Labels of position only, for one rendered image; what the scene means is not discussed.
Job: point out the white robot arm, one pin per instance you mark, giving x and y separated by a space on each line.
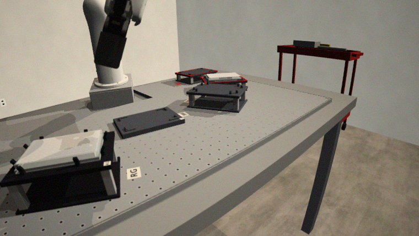
95 16

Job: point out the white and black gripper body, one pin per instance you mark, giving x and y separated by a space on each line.
138 7

